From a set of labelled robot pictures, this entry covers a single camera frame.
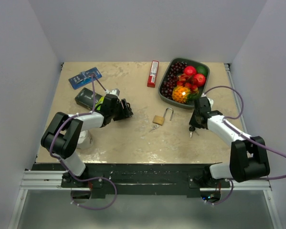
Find red apple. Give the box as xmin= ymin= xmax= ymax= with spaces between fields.
xmin=183 ymin=66 xmax=197 ymax=76
xmin=193 ymin=73 xmax=206 ymax=87

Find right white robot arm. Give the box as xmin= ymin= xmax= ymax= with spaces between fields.
xmin=189 ymin=97 xmax=270 ymax=187

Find orange toy pineapple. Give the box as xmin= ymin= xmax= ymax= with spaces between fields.
xmin=171 ymin=86 xmax=200 ymax=104

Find white tape roll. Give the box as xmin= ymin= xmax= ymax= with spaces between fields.
xmin=76 ymin=130 xmax=93 ymax=150

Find grey fruit tray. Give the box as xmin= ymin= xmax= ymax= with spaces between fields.
xmin=158 ymin=58 xmax=210 ymax=109

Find green lime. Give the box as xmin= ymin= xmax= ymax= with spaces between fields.
xmin=196 ymin=66 xmax=208 ymax=76

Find dark red grapes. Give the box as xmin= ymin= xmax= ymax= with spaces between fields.
xmin=159 ymin=61 xmax=188 ymax=100

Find red apple upper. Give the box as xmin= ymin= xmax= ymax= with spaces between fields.
xmin=183 ymin=66 xmax=197 ymax=76

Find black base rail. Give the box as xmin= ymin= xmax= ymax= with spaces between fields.
xmin=21 ymin=163 xmax=231 ymax=198

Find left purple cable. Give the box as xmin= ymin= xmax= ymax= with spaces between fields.
xmin=48 ymin=74 xmax=117 ymax=211

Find purple cable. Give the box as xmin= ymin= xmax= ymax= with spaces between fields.
xmin=48 ymin=74 xmax=117 ymax=211
xmin=201 ymin=85 xmax=286 ymax=206

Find red rectangular box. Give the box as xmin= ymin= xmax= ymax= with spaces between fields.
xmin=147 ymin=61 xmax=159 ymax=88

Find red apple lower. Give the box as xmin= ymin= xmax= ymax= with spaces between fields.
xmin=193 ymin=73 xmax=206 ymax=87

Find red leafy fruit cluster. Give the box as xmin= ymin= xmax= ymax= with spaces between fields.
xmin=176 ymin=74 xmax=198 ymax=93

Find black headed key bunch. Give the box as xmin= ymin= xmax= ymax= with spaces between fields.
xmin=189 ymin=126 xmax=199 ymax=138

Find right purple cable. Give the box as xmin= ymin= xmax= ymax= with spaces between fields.
xmin=201 ymin=85 xmax=286 ymax=206

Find brass padlock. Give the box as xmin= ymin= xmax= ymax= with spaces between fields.
xmin=152 ymin=107 xmax=174 ymax=125

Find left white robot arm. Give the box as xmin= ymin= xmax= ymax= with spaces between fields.
xmin=41 ymin=94 xmax=133 ymax=187

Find blue blister pack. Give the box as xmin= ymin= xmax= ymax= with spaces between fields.
xmin=68 ymin=67 xmax=102 ymax=90

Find green black product box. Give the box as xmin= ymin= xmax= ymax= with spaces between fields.
xmin=74 ymin=87 xmax=102 ymax=111

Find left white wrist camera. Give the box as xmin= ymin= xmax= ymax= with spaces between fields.
xmin=105 ymin=88 xmax=120 ymax=97

